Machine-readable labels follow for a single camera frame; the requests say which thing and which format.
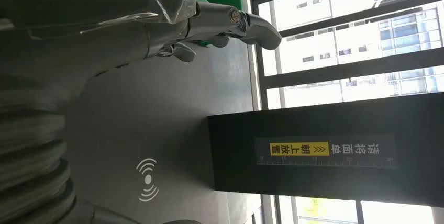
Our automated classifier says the dark window frame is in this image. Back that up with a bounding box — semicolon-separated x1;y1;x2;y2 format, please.
249;0;444;224

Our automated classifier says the white building outside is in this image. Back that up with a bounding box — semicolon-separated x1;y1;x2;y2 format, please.
254;0;444;109

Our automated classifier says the yellow and black scanner label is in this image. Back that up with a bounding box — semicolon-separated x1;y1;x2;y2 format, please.
254;133;398;169

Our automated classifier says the black inbound scanner machine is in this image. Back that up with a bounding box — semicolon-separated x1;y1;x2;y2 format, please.
64;37;444;224

